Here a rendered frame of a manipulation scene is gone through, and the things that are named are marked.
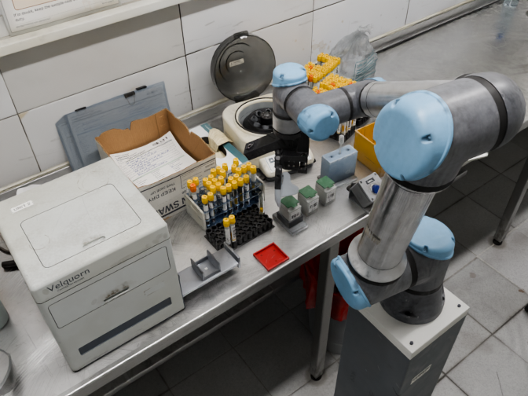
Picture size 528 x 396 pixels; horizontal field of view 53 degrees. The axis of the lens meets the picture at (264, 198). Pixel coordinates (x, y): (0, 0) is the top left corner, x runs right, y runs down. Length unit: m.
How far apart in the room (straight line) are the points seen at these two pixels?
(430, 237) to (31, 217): 0.82
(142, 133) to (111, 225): 0.62
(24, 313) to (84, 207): 0.37
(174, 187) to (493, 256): 1.74
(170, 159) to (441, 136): 1.02
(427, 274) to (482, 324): 1.35
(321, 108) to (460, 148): 0.40
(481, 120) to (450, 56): 1.56
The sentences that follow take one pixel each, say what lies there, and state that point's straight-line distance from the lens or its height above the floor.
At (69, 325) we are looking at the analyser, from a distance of 1.14.
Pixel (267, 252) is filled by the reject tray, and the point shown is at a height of 0.88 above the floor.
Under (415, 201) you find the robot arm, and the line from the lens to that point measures 0.85.
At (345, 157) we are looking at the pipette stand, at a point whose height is 0.97.
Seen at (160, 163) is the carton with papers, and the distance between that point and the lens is 1.59.
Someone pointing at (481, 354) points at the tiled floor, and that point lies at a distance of 2.38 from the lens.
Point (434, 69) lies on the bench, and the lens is 2.21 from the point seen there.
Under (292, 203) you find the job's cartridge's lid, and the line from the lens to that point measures 1.40.
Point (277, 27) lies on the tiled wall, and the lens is 1.88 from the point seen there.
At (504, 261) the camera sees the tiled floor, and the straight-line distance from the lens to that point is 2.73.
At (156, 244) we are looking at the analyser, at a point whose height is 1.13.
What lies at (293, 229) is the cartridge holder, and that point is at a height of 0.89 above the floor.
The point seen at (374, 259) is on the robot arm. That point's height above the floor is 1.18.
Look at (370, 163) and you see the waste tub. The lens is 1.64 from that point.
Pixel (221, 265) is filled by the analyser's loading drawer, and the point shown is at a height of 0.91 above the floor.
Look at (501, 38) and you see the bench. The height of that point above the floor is 0.87.
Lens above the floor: 1.93
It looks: 43 degrees down
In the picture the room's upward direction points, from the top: 1 degrees counter-clockwise
